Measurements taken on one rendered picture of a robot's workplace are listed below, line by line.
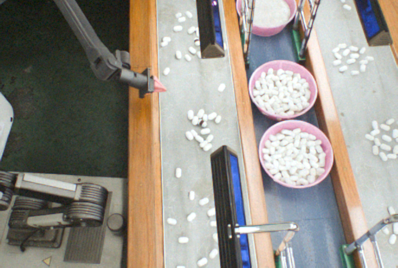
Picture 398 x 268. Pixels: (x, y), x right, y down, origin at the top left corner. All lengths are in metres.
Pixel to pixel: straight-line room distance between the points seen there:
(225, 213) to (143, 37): 0.98
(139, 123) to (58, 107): 1.13
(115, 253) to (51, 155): 0.95
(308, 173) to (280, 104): 0.30
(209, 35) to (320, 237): 0.79
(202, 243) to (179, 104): 0.55
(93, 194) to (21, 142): 1.20
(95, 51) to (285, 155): 0.77
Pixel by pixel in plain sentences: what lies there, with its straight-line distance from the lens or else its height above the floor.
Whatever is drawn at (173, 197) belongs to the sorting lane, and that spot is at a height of 0.74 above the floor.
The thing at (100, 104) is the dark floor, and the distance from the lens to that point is 2.63.
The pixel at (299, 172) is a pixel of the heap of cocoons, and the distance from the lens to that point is 1.58.
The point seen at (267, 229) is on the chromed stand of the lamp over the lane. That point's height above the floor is 1.12.
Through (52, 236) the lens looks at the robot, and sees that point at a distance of 1.81.
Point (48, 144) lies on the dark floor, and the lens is 2.59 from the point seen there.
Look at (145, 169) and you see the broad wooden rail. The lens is 1.55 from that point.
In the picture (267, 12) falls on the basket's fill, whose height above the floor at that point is 0.74.
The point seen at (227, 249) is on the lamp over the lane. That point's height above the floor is 1.09.
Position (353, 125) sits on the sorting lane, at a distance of 1.72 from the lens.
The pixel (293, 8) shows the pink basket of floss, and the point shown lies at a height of 0.75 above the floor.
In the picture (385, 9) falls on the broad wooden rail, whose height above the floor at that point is 0.76.
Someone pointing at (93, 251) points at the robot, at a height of 0.48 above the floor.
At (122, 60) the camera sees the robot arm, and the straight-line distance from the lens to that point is 1.56.
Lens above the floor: 2.18
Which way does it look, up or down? 61 degrees down
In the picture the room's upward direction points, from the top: 3 degrees counter-clockwise
